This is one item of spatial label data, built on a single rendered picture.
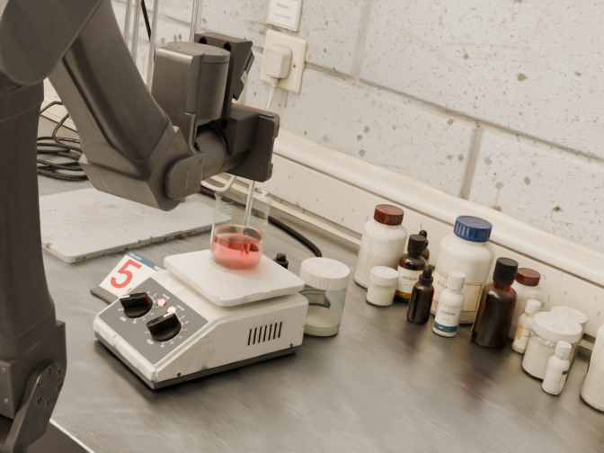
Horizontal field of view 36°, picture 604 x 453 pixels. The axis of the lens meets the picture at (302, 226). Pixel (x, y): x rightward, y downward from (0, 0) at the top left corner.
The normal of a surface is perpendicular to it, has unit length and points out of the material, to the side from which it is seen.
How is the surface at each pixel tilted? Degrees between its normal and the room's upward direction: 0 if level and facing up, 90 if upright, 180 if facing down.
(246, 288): 0
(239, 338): 90
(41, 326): 89
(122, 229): 0
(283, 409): 0
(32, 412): 90
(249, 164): 88
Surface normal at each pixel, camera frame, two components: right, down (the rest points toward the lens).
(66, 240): 0.15, -0.92
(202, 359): 0.63, 0.36
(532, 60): -0.66, 0.17
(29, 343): 0.88, 0.29
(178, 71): -0.39, 0.23
